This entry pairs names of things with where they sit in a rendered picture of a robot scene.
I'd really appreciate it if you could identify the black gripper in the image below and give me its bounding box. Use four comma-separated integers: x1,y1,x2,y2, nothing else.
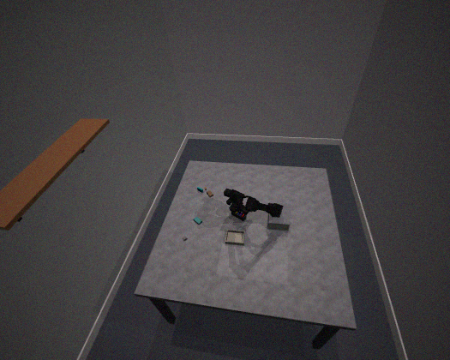
226,199,249,214

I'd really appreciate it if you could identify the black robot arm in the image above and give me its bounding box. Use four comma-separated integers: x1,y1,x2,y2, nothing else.
224,189,283,218

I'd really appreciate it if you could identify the beige shallow tray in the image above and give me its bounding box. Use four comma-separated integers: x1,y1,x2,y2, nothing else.
225,230,245,245

